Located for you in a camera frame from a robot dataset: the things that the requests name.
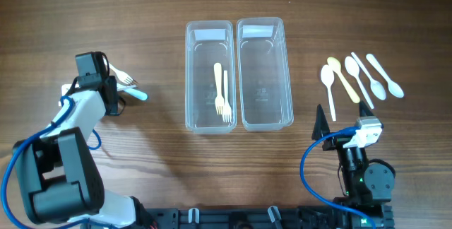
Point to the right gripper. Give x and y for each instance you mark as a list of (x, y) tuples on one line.
[(321, 126)]

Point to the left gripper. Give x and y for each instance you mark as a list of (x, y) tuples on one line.
[(112, 80)]

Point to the white fork handle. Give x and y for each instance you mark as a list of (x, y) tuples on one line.
[(123, 76)]

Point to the light blue plastic fork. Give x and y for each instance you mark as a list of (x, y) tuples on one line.
[(137, 94)]

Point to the white fork diagonal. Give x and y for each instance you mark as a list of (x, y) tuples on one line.
[(226, 110)]

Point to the yellow plastic fork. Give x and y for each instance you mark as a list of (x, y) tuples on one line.
[(219, 100)]

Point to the white fork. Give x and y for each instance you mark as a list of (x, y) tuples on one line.
[(121, 88)]

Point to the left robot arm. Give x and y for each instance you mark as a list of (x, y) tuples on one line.
[(58, 178)]

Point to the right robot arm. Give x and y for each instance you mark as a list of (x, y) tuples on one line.
[(366, 184)]

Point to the right clear plastic container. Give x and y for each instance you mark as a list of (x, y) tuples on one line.
[(264, 75)]

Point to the clear plastic container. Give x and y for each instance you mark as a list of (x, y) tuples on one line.
[(206, 43), (264, 75)]

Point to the left clear plastic container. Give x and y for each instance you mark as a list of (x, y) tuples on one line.
[(206, 43)]

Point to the translucent white spoon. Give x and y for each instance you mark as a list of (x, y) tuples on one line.
[(376, 87)]

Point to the white spoon far left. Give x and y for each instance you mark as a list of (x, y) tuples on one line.
[(327, 78)]

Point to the white spoon middle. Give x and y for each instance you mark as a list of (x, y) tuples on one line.
[(353, 69)]

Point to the yellow plastic spoon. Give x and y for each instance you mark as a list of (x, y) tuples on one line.
[(337, 68)]

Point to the white spoon far right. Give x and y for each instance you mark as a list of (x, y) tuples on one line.
[(393, 87)]

